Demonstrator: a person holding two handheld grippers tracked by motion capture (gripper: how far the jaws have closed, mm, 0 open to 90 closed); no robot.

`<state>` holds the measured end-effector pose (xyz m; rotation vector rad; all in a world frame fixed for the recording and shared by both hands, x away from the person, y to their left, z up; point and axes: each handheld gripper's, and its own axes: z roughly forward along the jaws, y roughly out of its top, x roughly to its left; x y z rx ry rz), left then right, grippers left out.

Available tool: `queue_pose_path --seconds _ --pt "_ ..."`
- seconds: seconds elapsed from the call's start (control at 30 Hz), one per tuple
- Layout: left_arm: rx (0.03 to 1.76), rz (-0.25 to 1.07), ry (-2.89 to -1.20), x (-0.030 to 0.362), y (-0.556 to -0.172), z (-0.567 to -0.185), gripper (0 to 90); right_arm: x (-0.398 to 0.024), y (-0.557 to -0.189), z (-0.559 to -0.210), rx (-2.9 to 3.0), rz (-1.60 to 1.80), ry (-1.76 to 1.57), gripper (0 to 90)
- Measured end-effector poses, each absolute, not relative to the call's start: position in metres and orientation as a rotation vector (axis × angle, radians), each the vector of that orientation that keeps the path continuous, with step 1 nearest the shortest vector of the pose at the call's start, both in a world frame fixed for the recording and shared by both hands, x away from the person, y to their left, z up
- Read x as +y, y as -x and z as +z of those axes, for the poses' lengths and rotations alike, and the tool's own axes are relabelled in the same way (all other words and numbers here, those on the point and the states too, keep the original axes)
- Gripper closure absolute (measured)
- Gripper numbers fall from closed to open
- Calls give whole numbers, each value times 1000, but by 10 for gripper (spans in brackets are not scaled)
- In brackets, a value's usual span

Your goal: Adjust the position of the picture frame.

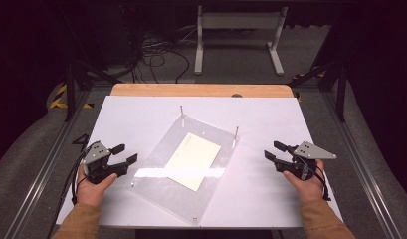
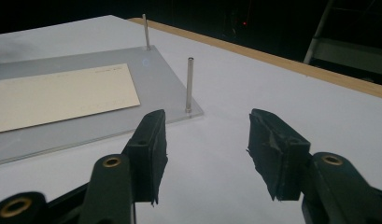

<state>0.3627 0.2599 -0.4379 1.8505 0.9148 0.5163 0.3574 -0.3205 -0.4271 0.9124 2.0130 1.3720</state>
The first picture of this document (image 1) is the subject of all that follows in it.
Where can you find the clear acrylic frame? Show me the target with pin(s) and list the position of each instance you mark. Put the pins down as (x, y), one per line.
(184, 169)

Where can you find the black tripod stand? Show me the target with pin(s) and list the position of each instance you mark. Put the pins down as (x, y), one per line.
(327, 69)
(76, 66)

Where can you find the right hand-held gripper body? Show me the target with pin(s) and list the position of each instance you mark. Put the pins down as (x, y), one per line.
(304, 161)

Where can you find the person's left hand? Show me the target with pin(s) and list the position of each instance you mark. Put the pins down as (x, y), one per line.
(91, 187)

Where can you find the metal standoff pin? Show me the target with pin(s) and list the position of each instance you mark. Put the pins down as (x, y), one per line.
(236, 135)
(181, 114)

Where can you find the cream paper sheet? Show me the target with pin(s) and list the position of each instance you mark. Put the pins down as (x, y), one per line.
(193, 162)

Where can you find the white metal stand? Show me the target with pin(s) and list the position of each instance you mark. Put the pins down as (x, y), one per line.
(239, 36)

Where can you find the white table board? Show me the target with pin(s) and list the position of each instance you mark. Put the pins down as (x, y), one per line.
(257, 126)

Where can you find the yellow black floor tape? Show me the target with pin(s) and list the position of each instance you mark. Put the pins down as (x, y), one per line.
(63, 99)

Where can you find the wooden table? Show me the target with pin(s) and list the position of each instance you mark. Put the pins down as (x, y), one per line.
(197, 90)

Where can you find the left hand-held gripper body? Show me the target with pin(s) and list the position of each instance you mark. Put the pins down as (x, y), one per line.
(97, 162)

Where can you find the person's right hand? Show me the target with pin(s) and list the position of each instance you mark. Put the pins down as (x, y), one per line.
(307, 187)

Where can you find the aluminium floor rail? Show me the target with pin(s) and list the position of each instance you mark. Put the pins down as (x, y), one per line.
(362, 169)
(41, 169)

